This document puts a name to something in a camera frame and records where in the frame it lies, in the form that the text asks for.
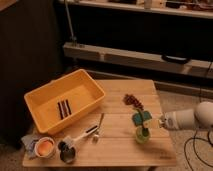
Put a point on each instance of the yellow plastic bin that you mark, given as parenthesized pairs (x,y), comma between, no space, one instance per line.
(79,88)

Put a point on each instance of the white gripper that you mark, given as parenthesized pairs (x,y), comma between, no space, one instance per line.
(167,121)

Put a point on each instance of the green plastic cup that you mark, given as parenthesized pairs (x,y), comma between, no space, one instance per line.
(142,135)

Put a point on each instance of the brown grape bunch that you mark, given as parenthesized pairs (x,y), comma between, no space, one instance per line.
(130,99)

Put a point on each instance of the teal sponge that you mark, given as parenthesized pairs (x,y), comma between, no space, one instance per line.
(139,118)

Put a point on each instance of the grey blue cloth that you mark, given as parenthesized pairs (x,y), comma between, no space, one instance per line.
(29,142)

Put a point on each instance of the small metal cup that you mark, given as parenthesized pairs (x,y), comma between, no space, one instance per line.
(68,155)

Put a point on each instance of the black handle on shelf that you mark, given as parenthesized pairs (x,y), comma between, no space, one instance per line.
(176,59)

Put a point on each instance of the white dish brush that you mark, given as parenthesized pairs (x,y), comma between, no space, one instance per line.
(69,141)

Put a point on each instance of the metal fork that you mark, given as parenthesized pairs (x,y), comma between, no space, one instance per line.
(97,134)

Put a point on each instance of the white bowl orange inside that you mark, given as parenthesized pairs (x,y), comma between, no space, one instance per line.
(45,147)

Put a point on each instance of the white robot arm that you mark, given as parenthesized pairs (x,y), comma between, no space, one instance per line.
(198,118)

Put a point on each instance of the green pepper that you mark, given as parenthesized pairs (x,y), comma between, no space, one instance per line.
(140,111)

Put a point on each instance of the dark striped bar block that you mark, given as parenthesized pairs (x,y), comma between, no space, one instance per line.
(64,109)

